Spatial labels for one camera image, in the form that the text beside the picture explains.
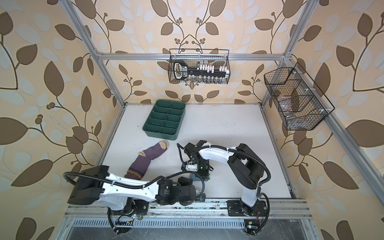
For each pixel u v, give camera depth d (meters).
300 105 0.73
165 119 1.03
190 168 0.77
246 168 0.47
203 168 0.73
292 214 0.74
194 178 0.79
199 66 0.81
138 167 0.89
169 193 0.55
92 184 0.47
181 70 0.84
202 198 0.65
